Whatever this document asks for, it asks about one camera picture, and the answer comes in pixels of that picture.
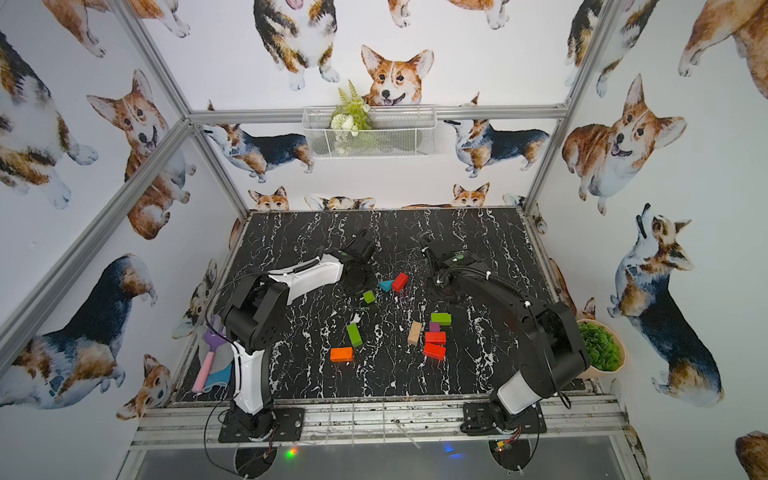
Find red block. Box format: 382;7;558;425
425;331;447;345
392;273;409;293
423;343;447;361

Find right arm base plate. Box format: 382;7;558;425
459;401;547;436

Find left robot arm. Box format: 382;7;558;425
222;229;375;438

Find natural wood block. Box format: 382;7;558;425
407;321;423;345

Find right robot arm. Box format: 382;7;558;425
420;236;591;417

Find orange block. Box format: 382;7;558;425
330;347;354;363

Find white wire basket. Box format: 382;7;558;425
302;106;437;159

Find beige pot with plant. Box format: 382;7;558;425
578;319;626;379

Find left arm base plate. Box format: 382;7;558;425
218;404;306;443

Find green fern with flower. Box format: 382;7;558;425
330;81;372;156

